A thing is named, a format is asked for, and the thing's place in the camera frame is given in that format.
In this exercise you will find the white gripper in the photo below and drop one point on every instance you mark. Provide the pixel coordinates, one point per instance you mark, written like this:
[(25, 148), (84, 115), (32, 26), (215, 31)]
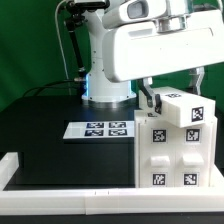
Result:
[(137, 51)]

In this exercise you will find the white cabinet top block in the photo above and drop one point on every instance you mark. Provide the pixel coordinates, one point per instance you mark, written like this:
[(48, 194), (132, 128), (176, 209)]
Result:
[(181, 109)]

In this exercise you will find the white cabinet body box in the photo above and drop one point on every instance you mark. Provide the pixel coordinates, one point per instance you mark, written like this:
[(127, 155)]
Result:
[(140, 117)]

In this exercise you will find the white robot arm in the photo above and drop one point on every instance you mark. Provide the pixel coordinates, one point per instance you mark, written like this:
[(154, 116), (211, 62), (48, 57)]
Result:
[(175, 18)]

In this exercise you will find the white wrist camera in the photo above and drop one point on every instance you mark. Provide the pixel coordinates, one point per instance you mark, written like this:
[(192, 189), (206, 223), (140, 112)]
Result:
[(134, 11)]

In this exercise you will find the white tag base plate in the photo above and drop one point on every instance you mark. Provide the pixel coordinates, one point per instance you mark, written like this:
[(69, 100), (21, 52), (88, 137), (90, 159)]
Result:
[(99, 130)]

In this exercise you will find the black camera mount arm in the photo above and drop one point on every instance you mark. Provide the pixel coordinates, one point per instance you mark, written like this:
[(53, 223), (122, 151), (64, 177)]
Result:
[(76, 36)]

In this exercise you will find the white U-shaped fence frame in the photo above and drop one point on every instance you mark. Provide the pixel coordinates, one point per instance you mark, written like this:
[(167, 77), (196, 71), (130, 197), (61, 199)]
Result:
[(107, 201)]

